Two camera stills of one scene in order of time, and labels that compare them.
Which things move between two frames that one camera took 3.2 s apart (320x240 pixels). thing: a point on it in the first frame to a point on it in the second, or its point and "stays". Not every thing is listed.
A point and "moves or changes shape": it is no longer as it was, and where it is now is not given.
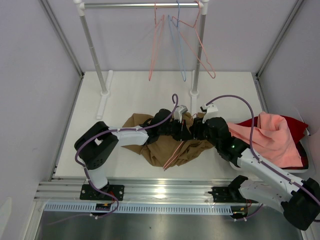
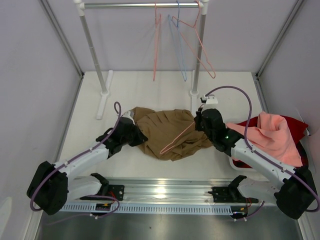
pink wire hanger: [174, 154] to [161, 153]
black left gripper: [182, 133] to [140, 138]
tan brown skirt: [165, 151] moves or changes shape
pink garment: [273, 144] stays
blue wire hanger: [178, 44] stays
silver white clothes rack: [203, 5] stays
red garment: [296, 130] stays
